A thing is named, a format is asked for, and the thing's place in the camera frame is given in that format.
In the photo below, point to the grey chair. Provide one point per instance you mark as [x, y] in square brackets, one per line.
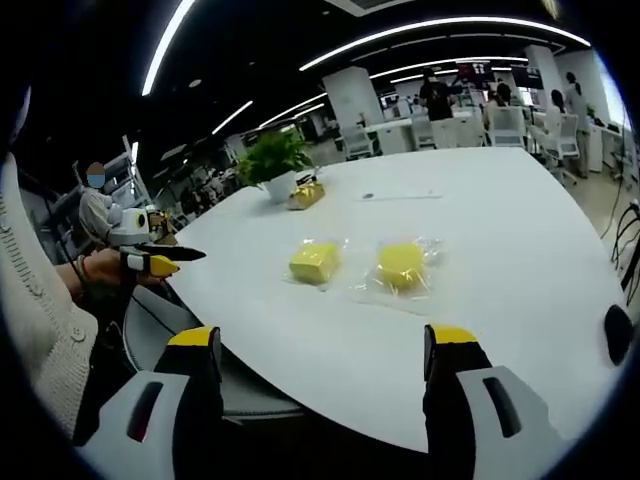
[200, 360]

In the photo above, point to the person's left hand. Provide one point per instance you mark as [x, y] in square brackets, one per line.
[105, 267]

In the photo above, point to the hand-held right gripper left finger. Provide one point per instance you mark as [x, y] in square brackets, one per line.
[150, 440]

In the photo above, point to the white office chair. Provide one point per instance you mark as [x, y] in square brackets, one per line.
[358, 141]
[568, 142]
[509, 127]

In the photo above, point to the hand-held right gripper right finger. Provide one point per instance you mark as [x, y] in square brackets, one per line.
[520, 450]

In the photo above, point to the yellow bagged silicone block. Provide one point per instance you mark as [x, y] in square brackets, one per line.
[400, 267]
[314, 262]

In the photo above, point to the black oval device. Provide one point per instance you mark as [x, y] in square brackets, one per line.
[619, 334]

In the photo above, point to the metal shelf rack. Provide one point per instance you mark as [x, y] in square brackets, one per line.
[127, 172]

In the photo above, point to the dark wall screen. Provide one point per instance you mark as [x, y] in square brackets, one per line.
[475, 74]

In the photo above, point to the person's white knit sweater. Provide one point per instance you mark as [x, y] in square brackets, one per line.
[35, 310]

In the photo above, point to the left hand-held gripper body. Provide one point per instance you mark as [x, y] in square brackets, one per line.
[131, 222]

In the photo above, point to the long ceiling light strip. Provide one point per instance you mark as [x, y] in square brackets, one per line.
[440, 27]
[162, 47]

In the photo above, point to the potted green plant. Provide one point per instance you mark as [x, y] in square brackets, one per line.
[274, 160]

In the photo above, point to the golden brown box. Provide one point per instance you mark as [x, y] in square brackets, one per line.
[306, 195]

